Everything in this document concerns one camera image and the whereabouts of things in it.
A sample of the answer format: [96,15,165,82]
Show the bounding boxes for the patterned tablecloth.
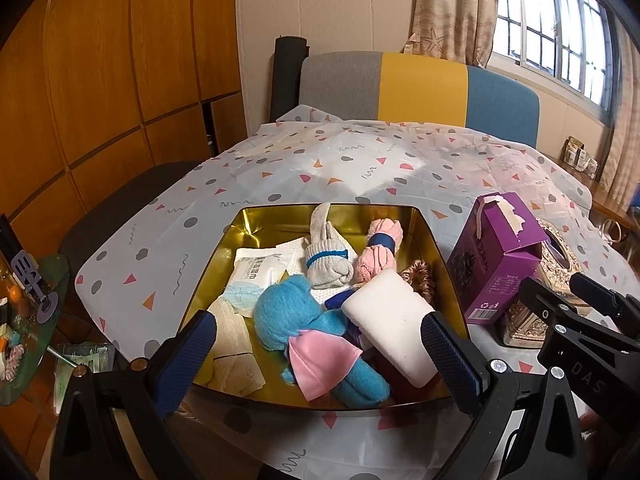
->
[75,104,640,480]

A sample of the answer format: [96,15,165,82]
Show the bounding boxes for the grey yellow blue headboard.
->
[297,51,542,147]

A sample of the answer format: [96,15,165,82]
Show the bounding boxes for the white wet wipes pack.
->
[223,247,288,318]

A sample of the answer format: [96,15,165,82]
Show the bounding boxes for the brown scrunchie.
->
[398,259,434,303]

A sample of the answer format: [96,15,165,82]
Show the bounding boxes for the glass side table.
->
[0,252,72,407]

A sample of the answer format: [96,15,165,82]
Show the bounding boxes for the large barred window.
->
[487,0,617,127]

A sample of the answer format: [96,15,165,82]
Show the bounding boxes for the purple carton box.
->
[446,192,550,326]

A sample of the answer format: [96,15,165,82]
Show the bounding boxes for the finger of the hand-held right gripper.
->
[520,277,640,411]
[570,272,640,333]

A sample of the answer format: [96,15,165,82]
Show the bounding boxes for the grey sock blue band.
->
[302,201,357,291]

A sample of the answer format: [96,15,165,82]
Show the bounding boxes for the beige patterned curtain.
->
[404,0,500,68]
[597,20,640,208]

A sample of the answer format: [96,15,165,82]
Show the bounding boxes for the dark grey seat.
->
[57,160,203,306]

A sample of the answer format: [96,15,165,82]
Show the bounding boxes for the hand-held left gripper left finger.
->
[50,310,218,480]

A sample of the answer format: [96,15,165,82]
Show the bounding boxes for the green packet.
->
[54,341,117,378]

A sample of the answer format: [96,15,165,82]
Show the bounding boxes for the row of small packets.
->
[564,136,600,179]

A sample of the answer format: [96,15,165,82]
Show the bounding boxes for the wooden desk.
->
[540,152,640,233]

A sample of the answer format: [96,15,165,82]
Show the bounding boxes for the gold patterned tissue box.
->
[502,217,598,348]

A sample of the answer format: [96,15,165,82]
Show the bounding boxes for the gold tin box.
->
[177,203,472,412]

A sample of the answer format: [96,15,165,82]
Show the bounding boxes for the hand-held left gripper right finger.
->
[422,311,586,480]

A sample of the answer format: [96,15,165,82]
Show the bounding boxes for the black rolled mat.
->
[270,35,311,123]

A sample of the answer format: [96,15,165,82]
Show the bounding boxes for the blue and pink sock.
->
[252,274,391,409]

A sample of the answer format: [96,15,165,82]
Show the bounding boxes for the beige towel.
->
[207,297,266,395]

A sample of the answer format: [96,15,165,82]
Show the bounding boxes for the white sponge block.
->
[341,268,443,388]

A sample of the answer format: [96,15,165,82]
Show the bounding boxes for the purple letter ornament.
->
[9,249,60,327]

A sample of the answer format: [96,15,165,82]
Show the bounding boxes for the wooden wardrobe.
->
[0,0,248,466]

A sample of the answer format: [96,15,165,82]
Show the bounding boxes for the pink fuzzy sock navy band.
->
[354,218,405,286]

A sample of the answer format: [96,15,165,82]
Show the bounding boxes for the blue white tissue pack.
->
[324,292,366,348]

